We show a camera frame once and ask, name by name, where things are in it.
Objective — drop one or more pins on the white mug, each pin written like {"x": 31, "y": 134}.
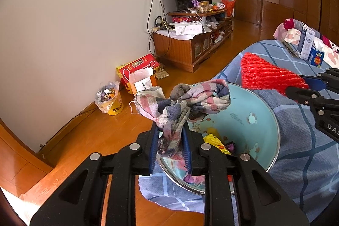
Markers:
{"x": 219, "y": 5}

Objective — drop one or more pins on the flat red gift box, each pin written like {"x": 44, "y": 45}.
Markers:
{"x": 180, "y": 19}

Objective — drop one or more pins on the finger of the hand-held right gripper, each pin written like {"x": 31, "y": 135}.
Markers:
{"x": 304, "y": 95}
{"x": 312, "y": 81}

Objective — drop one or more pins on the pink heart floral quilt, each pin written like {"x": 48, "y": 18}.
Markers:
{"x": 291, "y": 35}

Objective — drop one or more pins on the gold foil wrapper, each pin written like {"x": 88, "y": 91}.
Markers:
{"x": 161, "y": 74}

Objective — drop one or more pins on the red yellow cardboard box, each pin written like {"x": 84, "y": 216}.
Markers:
{"x": 137, "y": 64}

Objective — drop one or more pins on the cartoon mouse blanket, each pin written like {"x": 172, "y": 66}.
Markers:
{"x": 291, "y": 23}

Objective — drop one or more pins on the blue drink carton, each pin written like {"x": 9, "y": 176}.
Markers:
{"x": 316, "y": 58}

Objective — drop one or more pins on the pink grey plaid cloth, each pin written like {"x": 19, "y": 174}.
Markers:
{"x": 190, "y": 99}

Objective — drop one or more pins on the red foam net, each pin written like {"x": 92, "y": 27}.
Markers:
{"x": 264, "y": 75}

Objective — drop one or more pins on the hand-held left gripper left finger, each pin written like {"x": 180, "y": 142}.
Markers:
{"x": 152, "y": 157}

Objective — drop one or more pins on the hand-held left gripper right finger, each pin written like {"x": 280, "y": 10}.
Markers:
{"x": 186, "y": 146}

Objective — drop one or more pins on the wooden television cabinet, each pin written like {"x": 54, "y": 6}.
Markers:
{"x": 174, "y": 50}

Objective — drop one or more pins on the small yellow bin with liner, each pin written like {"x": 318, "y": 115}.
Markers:
{"x": 112, "y": 106}

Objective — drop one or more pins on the yellow plastic bag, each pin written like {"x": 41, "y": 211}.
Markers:
{"x": 213, "y": 140}

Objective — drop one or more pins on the orange plastic bag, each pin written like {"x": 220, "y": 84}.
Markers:
{"x": 229, "y": 7}

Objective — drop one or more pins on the purple foil flower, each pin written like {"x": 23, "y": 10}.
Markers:
{"x": 195, "y": 2}

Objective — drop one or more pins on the white rectangular box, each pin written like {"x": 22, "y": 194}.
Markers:
{"x": 186, "y": 28}

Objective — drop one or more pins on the black television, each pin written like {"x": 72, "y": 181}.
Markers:
{"x": 182, "y": 2}

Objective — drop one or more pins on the gold lidded glass jar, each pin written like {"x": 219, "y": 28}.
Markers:
{"x": 203, "y": 7}

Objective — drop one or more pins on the flat patterned snack packet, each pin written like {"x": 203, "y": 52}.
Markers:
{"x": 290, "y": 49}

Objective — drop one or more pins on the tall white milk carton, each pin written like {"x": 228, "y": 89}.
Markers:
{"x": 306, "y": 43}

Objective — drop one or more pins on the light blue cartoon bucket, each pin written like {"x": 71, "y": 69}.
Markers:
{"x": 249, "y": 130}

